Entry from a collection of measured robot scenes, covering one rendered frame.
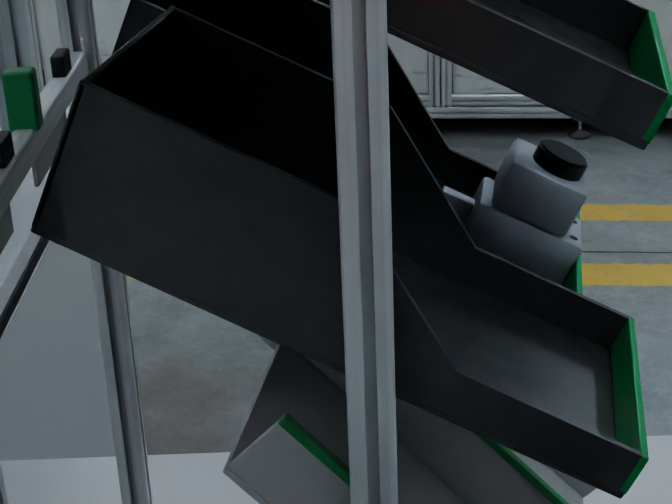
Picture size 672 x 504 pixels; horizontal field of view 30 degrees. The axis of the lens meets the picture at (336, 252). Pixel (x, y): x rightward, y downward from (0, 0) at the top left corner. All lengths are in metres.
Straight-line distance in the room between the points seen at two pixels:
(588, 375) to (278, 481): 0.16
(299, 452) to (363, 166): 0.16
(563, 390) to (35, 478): 0.69
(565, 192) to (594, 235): 3.08
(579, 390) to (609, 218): 3.29
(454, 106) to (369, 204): 4.06
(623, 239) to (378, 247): 3.29
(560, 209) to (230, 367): 2.42
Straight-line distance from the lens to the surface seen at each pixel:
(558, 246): 0.72
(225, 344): 3.20
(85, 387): 2.05
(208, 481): 1.16
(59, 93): 0.72
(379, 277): 0.49
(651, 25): 0.58
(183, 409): 2.94
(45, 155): 0.73
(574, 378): 0.63
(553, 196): 0.70
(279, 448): 0.57
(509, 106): 4.53
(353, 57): 0.46
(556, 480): 0.89
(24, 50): 2.01
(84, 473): 1.20
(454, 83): 4.52
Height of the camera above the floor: 1.51
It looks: 24 degrees down
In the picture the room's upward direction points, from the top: 2 degrees counter-clockwise
